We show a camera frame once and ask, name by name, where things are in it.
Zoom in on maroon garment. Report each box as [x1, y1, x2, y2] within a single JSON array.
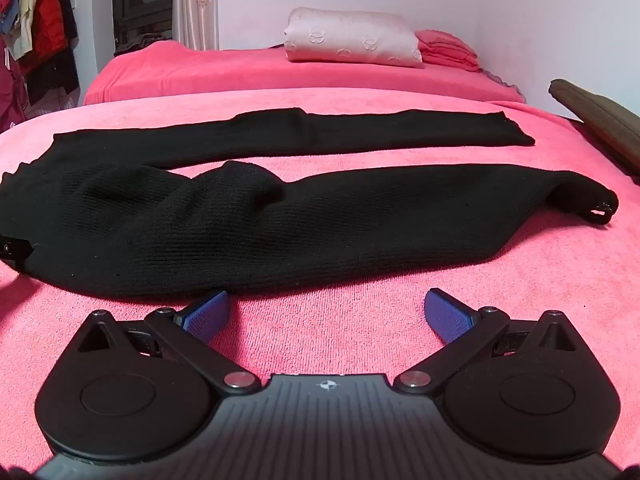
[[0, 45, 28, 132]]

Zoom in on white satin pillow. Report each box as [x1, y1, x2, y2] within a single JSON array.
[[284, 7, 425, 68]]

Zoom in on red padded jacket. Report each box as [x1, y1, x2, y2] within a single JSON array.
[[20, 0, 68, 75]]

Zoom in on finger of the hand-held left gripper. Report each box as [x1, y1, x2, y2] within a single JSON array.
[[0, 234, 35, 263]]

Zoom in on cream hanging garment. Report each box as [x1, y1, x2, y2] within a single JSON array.
[[10, 0, 40, 61]]

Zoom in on dark cloth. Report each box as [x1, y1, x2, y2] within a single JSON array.
[[114, 34, 168, 57]]

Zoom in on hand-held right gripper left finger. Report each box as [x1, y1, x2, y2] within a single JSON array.
[[65, 289, 262, 397]]

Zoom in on pink bed sheet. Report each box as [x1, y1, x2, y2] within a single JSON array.
[[82, 40, 528, 107]]

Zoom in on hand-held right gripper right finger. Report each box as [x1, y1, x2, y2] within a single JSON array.
[[393, 287, 581, 397]]

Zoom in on black knit pants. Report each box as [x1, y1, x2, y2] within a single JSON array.
[[0, 107, 620, 306]]

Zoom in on brown cushion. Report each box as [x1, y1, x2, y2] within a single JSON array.
[[548, 78, 640, 186]]

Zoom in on dark window frame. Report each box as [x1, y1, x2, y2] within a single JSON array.
[[112, 0, 176, 46]]

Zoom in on black hanging garment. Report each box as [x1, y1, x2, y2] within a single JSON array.
[[27, 0, 81, 106]]

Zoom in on pale patterned curtain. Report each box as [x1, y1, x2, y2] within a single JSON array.
[[172, 0, 220, 52]]

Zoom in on pink fleece blanket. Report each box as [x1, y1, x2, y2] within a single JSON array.
[[0, 87, 640, 477]]

